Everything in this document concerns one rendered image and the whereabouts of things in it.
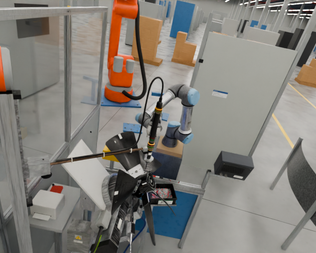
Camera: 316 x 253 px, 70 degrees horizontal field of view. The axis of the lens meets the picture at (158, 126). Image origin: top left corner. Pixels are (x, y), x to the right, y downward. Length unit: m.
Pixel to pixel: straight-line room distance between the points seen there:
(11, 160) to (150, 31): 8.34
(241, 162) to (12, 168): 1.52
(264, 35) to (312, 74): 2.97
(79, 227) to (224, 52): 2.46
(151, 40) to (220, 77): 6.30
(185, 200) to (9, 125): 1.61
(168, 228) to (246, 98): 1.94
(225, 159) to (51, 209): 1.28
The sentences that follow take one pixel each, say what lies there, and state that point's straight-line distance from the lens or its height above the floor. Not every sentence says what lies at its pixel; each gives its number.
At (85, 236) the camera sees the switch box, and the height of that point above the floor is 0.81.
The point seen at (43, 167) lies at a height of 1.42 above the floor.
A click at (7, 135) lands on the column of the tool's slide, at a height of 1.62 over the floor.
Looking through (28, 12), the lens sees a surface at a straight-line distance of 1.35.
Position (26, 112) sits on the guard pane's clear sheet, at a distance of 1.46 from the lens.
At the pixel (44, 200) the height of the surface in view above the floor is 0.97.
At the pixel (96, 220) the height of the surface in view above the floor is 1.14.
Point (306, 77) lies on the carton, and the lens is 13.51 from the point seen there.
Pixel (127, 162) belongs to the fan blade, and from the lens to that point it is 1.44.
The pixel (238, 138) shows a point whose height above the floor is 0.68.
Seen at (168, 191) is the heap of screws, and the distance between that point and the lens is 1.97.
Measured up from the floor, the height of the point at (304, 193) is 0.69.
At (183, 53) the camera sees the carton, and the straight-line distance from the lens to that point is 10.46.
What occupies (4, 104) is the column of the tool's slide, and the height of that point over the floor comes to 1.76.
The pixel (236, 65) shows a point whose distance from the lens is 3.13.
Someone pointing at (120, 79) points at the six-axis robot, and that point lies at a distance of 5.13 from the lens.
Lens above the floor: 2.20
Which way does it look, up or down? 28 degrees down
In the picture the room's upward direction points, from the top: 13 degrees clockwise
